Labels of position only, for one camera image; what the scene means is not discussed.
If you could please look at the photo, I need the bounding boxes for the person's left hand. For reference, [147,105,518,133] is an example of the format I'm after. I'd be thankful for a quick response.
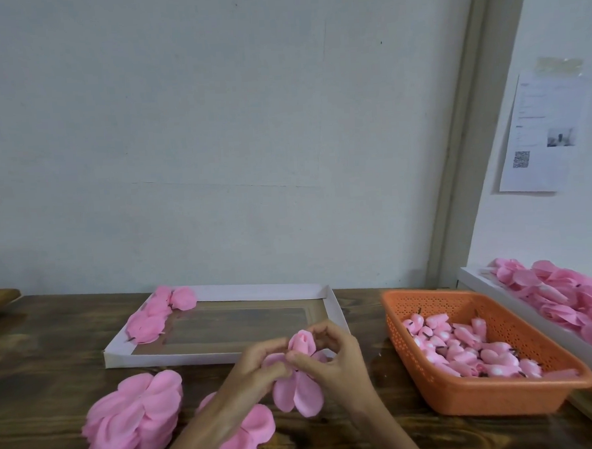
[213,336,297,418]

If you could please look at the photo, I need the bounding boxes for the person's right hand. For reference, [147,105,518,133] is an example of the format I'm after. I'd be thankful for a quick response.
[283,317,382,418]

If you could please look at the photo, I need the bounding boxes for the pink petal flower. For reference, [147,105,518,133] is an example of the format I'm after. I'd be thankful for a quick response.
[261,328,339,421]

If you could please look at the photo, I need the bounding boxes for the white shallow tray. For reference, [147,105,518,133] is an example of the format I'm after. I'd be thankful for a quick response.
[100,277,352,372]

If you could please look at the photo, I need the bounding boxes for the stack of pink petals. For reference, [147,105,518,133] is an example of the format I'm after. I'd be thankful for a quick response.
[78,369,188,449]
[196,386,278,449]

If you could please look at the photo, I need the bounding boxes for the group of finished pink roses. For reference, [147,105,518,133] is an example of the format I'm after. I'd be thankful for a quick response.
[123,283,201,346]

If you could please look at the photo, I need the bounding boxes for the pink rose buds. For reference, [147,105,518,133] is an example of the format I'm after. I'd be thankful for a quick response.
[402,305,582,387]

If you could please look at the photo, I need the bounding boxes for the pile of pink petals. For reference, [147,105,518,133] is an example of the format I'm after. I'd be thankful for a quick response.
[484,254,592,364]

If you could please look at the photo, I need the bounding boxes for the person's right forearm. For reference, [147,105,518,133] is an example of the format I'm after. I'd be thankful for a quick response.
[339,388,429,449]

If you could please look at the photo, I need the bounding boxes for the person's left forearm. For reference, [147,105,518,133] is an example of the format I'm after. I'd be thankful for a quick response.
[149,395,257,449]

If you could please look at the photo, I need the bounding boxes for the orange plastic basket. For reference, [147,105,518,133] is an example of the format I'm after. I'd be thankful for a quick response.
[381,278,592,423]

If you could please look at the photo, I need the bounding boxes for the white paper notice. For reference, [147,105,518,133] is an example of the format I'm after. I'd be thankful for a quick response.
[493,68,592,195]

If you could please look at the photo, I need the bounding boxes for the grey door frame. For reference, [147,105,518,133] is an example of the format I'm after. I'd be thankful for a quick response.
[410,0,543,290]

